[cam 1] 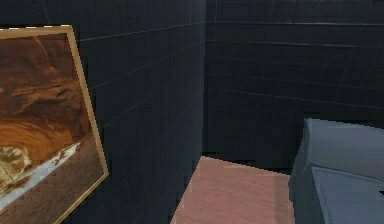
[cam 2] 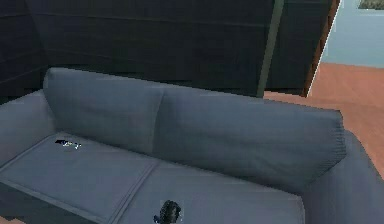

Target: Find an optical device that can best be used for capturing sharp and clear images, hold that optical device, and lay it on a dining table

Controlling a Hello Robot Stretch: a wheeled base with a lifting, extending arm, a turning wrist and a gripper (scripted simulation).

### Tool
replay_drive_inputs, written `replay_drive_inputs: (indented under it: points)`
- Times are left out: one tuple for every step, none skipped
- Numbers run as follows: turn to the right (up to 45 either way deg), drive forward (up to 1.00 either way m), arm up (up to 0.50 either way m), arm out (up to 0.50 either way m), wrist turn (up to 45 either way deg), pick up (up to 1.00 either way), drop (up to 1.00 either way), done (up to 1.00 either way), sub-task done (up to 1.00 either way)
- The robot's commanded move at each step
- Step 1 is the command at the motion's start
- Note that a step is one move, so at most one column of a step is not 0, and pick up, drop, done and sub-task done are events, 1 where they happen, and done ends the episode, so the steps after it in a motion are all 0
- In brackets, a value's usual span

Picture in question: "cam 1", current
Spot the blue grey sofa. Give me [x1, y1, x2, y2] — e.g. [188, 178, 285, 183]
[288, 117, 384, 224]

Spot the gold framed brown painting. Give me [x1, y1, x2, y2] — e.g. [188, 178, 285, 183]
[0, 24, 110, 224]

